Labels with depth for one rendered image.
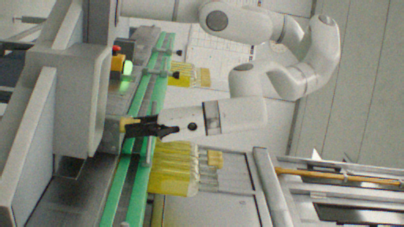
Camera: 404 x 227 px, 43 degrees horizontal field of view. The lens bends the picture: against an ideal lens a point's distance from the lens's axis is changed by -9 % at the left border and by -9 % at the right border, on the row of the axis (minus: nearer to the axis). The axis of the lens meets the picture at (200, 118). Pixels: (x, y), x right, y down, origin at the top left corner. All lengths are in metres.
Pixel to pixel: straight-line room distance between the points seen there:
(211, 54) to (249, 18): 5.94
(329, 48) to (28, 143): 0.79
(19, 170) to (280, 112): 6.82
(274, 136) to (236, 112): 6.57
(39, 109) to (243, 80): 0.46
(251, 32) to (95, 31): 0.40
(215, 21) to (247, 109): 0.33
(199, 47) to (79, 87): 6.24
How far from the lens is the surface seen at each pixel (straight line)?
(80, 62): 1.12
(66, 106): 1.15
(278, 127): 7.70
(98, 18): 1.32
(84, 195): 1.14
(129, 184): 1.27
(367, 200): 2.00
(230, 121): 1.16
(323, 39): 1.41
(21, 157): 0.97
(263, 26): 1.43
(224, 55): 7.36
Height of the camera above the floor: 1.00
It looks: 3 degrees up
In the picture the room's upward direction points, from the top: 98 degrees clockwise
